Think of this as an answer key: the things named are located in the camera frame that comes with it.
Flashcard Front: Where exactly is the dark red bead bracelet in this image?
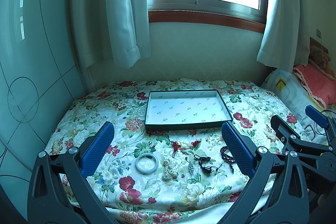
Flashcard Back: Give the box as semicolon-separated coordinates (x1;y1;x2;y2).
220;145;235;173

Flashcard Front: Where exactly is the black cord bracelet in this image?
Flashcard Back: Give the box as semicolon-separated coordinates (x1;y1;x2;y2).
193;154;220;175

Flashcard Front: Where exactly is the white jade bangle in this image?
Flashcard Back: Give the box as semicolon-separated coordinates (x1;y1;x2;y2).
135;153;159;174

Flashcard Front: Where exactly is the silver rhinestone brooch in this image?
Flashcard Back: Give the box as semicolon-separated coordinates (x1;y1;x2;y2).
188;161;194;176

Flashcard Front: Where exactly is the pearl necklace bundle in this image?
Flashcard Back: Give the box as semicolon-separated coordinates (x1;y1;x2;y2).
161;157;179;182

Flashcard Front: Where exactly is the red cord gold charm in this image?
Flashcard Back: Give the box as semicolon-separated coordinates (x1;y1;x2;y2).
171;141;182;158

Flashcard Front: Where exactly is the red knot gold charm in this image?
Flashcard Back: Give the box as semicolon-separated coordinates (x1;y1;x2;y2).
191;139;202;149

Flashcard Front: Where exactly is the dark green jewelry tray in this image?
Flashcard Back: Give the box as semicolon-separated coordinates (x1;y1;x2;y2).
144;89;233;131

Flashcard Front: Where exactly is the pink blanket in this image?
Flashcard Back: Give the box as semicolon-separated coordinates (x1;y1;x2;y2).
292;64;335;110

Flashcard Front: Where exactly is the white patterned pillow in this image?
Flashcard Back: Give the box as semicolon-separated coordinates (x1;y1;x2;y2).
261;69;327;144

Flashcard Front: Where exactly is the brown plush toy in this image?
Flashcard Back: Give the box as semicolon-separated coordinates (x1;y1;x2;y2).
309;45;331;69

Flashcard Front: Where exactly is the right white curtain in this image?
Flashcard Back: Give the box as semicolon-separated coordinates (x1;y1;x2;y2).
257;0;309;72

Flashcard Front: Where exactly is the white curtain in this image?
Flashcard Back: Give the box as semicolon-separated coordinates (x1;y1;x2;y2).
257;0;309;72
69;0;151;69

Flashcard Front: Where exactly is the floral bed cover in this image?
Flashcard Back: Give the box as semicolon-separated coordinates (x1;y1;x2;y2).
44;78;313;224

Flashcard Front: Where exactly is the wooden window sill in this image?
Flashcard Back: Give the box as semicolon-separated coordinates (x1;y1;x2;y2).
148;10;265;33

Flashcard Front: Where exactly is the left white curtain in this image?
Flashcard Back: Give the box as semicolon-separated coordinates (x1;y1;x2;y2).
69;0;151;69

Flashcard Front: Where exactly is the black cable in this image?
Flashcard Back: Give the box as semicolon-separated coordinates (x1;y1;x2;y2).
304;109;336;136

